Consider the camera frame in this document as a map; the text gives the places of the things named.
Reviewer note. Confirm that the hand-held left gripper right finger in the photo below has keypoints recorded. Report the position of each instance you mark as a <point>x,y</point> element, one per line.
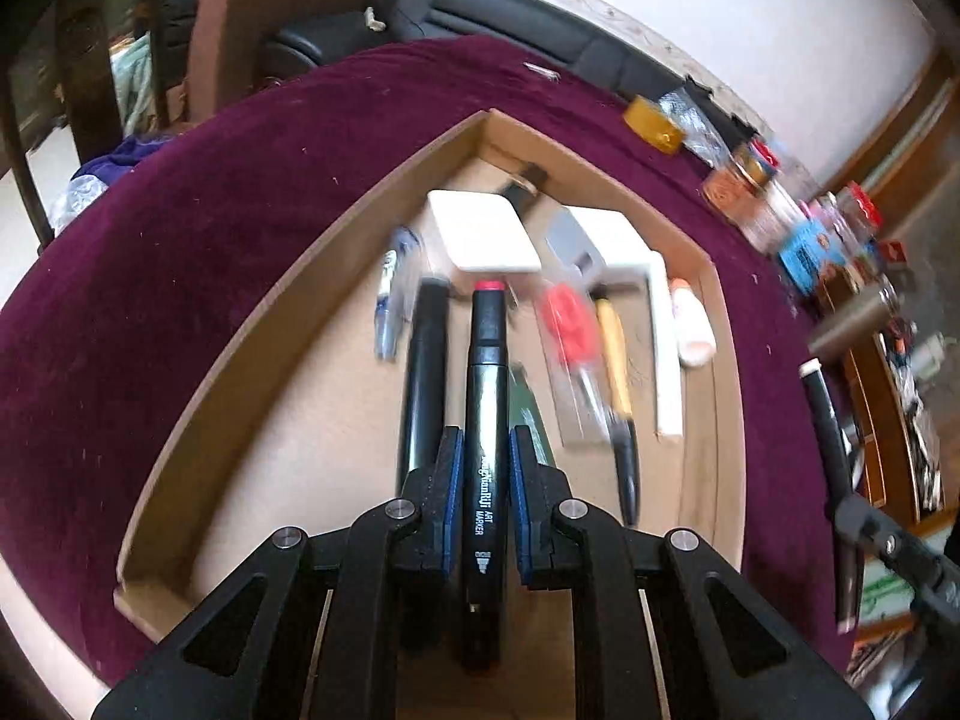
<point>521,510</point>

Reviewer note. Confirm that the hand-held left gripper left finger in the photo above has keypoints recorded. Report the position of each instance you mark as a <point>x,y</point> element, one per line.
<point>451,517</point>

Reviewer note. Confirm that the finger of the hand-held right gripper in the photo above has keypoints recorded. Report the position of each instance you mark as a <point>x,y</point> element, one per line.
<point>892,547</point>

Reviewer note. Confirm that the dark green marker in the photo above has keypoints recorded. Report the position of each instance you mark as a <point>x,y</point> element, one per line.
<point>529,405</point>

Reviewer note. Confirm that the black marker red end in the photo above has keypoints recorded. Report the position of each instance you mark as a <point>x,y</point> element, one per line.
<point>484,390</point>

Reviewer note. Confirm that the black marker grey end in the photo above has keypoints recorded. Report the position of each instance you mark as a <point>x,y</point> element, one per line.
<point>424,375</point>

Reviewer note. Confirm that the black marker white end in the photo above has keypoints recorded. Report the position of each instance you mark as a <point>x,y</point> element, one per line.
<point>821,420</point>

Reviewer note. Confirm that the yellow and black pen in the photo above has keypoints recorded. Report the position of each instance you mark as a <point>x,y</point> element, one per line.
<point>616,367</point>

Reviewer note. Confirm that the cardboard box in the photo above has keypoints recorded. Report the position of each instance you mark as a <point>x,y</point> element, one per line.
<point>300,405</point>

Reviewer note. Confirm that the white square box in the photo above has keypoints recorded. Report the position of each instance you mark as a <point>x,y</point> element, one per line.
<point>484,232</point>

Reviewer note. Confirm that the wooden counter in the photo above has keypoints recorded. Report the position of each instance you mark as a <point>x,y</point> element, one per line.
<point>885,465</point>

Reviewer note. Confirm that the long white box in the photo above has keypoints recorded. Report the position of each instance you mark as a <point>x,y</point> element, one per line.
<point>664,345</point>

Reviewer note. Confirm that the bronze thermos bottle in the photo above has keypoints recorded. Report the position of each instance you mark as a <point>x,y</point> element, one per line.
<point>847,322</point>

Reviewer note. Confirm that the blue and white pen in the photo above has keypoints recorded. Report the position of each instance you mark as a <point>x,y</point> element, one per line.
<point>394,292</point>

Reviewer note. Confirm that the white bottle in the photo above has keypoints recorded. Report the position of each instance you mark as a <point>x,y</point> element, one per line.
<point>694,322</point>

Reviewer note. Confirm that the grey block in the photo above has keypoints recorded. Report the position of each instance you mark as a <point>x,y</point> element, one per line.
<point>570,240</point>

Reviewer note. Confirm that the clear jar with blue label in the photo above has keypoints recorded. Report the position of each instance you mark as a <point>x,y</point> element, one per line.
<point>810,255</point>

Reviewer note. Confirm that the small black object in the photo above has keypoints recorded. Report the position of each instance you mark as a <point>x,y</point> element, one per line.
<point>525,187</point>

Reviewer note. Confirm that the amber jar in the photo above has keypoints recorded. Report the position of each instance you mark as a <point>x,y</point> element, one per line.
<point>727,195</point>

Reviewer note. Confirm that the yellow tape roll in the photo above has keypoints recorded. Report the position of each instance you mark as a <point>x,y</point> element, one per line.
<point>652,127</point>

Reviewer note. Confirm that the small jar with red lid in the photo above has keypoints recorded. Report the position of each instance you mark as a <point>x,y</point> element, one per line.
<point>757,161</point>

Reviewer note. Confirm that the purple tablecloth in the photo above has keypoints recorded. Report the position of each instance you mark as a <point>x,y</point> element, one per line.
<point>187,202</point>

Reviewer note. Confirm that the clear plastic bag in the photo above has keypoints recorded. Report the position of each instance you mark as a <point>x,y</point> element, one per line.
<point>694,120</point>

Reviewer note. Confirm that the small metal clip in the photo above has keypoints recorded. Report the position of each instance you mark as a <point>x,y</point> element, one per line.
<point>540,71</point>

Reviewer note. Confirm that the black leather sofa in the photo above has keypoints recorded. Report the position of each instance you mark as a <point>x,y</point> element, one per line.
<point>525,22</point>

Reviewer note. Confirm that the purple cloth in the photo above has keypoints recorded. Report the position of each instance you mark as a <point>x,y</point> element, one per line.
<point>120,157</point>

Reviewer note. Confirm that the teal cloth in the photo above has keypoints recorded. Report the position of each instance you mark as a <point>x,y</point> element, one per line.
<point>139,86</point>

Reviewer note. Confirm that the maroon chair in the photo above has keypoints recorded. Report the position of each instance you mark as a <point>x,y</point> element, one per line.
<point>225,15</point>

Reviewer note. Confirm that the dark wooden chair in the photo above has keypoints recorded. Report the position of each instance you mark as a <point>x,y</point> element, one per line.
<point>15,135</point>

